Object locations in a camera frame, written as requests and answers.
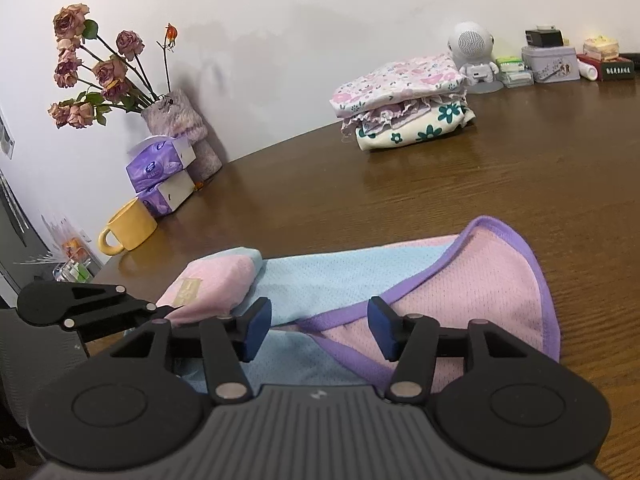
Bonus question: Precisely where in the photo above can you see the wall picture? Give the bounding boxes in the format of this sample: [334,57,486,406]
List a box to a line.
[0,105,16,161]

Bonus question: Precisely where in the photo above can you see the folded cream green-flower garment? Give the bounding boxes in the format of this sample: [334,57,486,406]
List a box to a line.
[355,100,476,151]

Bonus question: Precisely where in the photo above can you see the white robot speaker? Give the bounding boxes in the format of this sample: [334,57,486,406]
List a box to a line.
[447,21,503,95]

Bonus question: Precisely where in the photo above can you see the opened purple tissue pack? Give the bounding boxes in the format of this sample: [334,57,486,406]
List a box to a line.
[125,136,197,193]

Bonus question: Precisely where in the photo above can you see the clear rack with packets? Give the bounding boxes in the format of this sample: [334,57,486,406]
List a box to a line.
[15,212,103,283]

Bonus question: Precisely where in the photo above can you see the green and white small boxes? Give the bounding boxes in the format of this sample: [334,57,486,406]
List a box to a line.
[496,55,535,88]

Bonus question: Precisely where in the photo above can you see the black charger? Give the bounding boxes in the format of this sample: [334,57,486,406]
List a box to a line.
[525,25,565,48]

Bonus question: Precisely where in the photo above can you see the folded pink floral garment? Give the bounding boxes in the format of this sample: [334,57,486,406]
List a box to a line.
[330,52,468,113]

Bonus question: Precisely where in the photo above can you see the purple and white tissue pack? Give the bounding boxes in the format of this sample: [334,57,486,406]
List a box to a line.
[137,170,195,218]

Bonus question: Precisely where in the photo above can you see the black cabinet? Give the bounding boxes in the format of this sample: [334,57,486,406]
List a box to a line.
[0,170,56,306]

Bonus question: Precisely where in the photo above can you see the yellow mug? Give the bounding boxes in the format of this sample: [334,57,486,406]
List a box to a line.
[97,197,158,256]

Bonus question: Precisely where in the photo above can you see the fuzzy purple vase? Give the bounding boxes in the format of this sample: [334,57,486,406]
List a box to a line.
[141,89,223,183]

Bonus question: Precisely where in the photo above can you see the dark box with label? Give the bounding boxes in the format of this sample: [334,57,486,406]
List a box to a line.
[598,59,637,81]

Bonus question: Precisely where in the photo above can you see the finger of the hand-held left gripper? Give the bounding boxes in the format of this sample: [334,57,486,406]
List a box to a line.
[62,284,171,345]

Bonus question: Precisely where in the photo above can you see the folded purple frilly garment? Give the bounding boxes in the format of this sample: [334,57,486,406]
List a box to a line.
[341,97,446,136]

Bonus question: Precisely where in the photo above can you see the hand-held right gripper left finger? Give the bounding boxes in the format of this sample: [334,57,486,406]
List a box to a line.
[110,297,273,405]

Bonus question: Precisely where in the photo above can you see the dried rose bouquet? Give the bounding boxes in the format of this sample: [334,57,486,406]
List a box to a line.
[47,4,180,130]

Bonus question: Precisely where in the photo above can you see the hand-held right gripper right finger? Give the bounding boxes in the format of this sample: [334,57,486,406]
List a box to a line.
[367,296,526,403]

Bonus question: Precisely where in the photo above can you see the pink and blue mesh vest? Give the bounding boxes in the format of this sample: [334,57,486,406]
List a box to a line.
[122,216,561,396]

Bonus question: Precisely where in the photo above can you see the grey tin box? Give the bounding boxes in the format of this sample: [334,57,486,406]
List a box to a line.
[521,45,582,84]

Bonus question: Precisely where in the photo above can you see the yellow cake candle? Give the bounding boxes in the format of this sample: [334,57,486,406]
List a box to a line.
[583,35,621,61]

